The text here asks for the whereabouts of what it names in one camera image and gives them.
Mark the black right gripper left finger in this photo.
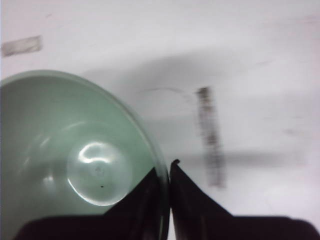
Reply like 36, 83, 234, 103
14, 169, 163, 240

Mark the dark tape strip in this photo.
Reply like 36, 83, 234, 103
196, 87, 226, 189

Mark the grey tape strip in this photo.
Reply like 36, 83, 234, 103
1, 35, 43, 57

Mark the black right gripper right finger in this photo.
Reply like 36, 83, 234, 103
169, 159, 320, 240

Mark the green bowl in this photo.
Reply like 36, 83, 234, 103
0, 70, 170, 240

